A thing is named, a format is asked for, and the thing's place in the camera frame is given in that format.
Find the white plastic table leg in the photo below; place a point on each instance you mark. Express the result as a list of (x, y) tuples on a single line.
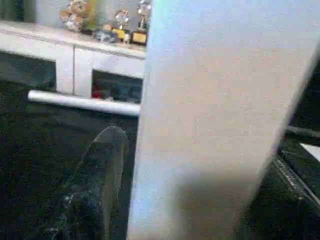
[(212, 100), (87, 102)]

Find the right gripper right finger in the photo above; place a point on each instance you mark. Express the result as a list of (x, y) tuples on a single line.
[(282, 212)]

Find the small red item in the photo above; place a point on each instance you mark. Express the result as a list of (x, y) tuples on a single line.
[(97, 92)]

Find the black mat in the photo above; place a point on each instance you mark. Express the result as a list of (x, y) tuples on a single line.
[(37, 150)]

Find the gold trophy dark base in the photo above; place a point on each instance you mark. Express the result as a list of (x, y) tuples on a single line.
[(142, 25), (122, 18)]

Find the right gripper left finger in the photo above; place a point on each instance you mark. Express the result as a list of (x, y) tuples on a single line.
[(100, 187)]

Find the small dark glass ornament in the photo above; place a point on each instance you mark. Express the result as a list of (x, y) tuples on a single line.
[(103, 35)]

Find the brown teddy bear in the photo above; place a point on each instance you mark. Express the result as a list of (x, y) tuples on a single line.
[(76, 10)]

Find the green yellow card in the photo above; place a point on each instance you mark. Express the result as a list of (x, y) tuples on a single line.
[(96, 12)]

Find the grey curtain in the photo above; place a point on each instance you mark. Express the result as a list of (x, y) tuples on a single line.
[(15, 10)]

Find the white flat board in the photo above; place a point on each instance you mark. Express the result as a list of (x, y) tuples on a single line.
[(311, 150)]

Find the white cabinet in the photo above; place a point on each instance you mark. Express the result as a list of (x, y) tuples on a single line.
[(75, 57)]

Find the dark patterned ornament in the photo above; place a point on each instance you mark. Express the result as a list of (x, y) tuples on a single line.
[(72, 25)]

